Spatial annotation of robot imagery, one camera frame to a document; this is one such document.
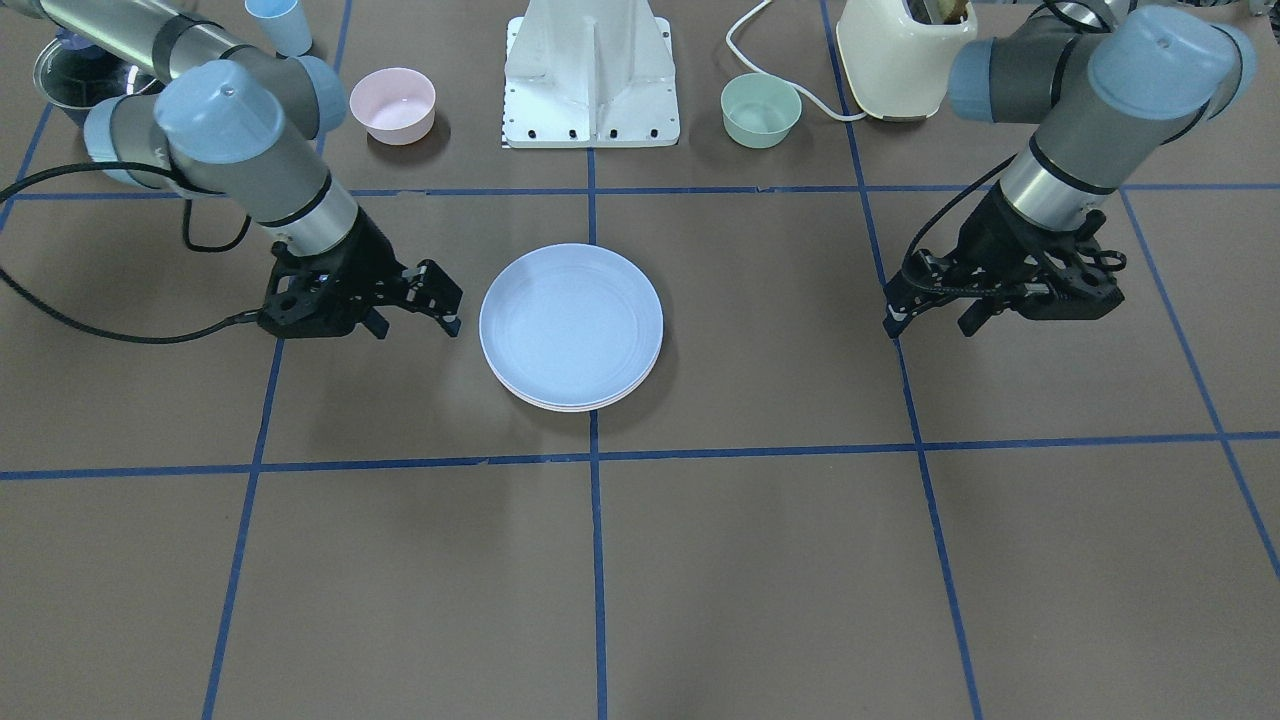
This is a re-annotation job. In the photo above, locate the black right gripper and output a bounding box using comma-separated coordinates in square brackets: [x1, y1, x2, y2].
[259, 210, 463, 340]

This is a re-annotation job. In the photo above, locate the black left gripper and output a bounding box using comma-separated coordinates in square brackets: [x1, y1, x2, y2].
[882, 186, 1071, 340]

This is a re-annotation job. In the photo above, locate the blue plate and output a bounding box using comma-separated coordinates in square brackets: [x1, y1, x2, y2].
[477, 243, 666, 355]

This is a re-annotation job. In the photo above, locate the pink plate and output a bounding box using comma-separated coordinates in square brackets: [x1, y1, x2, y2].
[483, 343, 660, 413]

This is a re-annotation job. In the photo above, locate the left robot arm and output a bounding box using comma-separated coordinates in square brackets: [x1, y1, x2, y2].
[883, 1, 1258, 338]

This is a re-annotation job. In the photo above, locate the pink bowl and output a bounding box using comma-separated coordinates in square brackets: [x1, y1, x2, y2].
[349, 67, 438, 146]

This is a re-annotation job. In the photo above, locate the cream toaster with bread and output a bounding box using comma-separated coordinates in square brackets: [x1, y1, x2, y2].
[835, 1, 978, 122]

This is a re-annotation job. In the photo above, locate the green bowl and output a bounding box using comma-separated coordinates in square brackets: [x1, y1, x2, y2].
[719, 73, 803, 150]

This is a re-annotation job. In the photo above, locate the light blue cup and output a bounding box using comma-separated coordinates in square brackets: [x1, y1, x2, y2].
[244, 0, 314, 56]

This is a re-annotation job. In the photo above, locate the dark blue pot with lid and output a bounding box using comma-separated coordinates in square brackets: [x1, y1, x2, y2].
[32, 28, 164, 128]

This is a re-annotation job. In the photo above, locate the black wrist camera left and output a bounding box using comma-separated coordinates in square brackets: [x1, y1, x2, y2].
[1012, 229, 1128, 322]

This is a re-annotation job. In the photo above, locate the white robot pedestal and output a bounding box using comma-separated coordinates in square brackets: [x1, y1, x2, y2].
[500, 1, 682, 149]

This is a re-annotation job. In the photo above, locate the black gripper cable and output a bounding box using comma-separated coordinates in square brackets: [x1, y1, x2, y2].
[0, 160, 266, 346]

